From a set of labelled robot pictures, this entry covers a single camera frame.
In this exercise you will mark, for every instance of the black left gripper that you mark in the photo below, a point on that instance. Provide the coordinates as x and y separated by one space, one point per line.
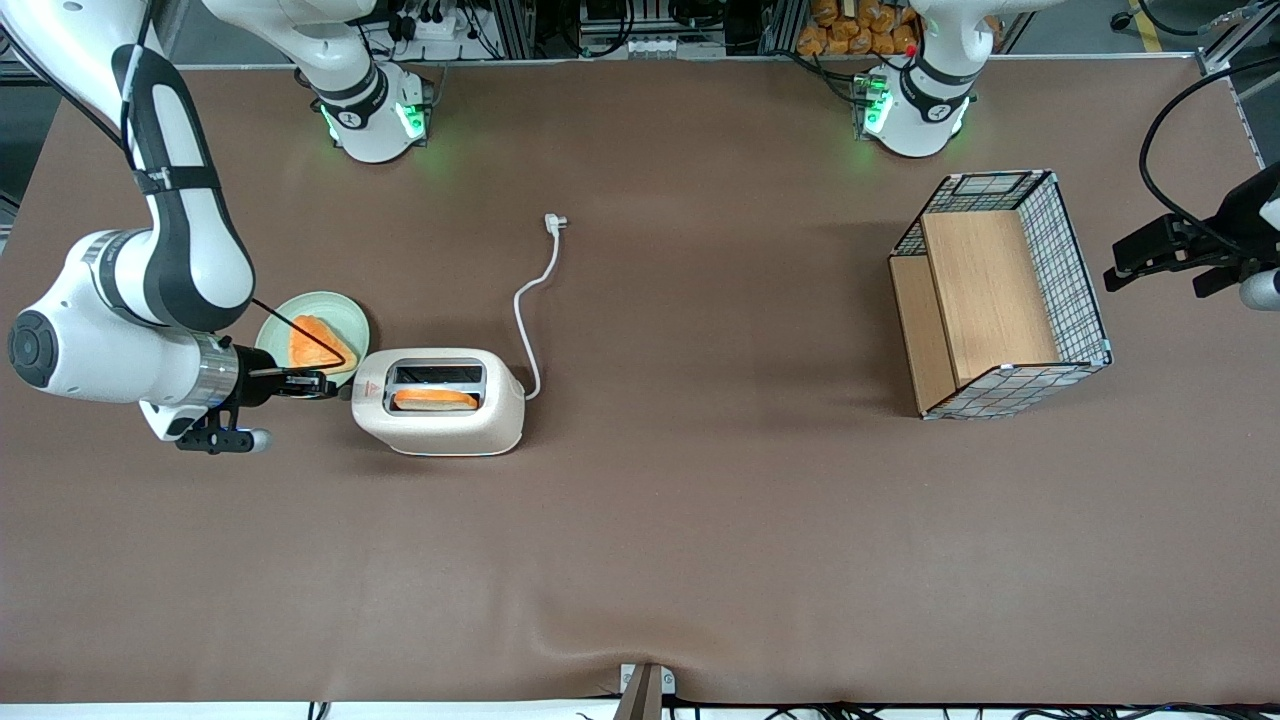
1243 224

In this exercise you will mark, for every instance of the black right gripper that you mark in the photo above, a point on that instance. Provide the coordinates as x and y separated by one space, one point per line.
256 386

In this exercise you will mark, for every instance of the white two-slot toaster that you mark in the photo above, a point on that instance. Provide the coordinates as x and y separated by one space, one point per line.
440 432

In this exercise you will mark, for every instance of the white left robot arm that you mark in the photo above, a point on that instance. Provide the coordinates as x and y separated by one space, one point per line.
915 110

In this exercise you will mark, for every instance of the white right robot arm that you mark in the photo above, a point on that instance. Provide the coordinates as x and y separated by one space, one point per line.
180 250

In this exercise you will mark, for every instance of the triangular golden puff pastry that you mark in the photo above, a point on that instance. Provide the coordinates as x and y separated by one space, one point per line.
315 340

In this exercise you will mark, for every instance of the pale green round plate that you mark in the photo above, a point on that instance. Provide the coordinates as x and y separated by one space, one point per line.
345 315

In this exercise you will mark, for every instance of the toast slice with orange crust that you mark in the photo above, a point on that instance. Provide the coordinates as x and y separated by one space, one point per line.
435 400

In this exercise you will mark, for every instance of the light wooden shelf board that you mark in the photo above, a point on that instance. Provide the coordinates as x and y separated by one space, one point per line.
990 290

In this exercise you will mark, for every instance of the bag of orange bread rolls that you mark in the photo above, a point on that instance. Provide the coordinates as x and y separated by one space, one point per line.
860 25

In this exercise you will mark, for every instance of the white power strip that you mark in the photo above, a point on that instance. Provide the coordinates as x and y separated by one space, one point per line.
440 25

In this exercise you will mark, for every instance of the brown table cover cloth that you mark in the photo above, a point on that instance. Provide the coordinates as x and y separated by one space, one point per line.
700 550

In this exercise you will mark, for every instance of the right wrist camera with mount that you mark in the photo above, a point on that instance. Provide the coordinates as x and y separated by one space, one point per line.
220 435

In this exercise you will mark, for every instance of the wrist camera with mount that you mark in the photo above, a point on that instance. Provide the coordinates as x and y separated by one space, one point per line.
1258 290
220 435

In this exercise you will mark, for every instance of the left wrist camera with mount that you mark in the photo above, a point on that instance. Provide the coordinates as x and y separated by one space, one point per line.
1258 290

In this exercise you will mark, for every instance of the aluminium frame profile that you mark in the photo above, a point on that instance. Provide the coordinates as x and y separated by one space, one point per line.
1235 40

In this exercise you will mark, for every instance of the grey metal bracket post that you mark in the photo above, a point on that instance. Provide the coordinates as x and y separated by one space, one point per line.
645 692

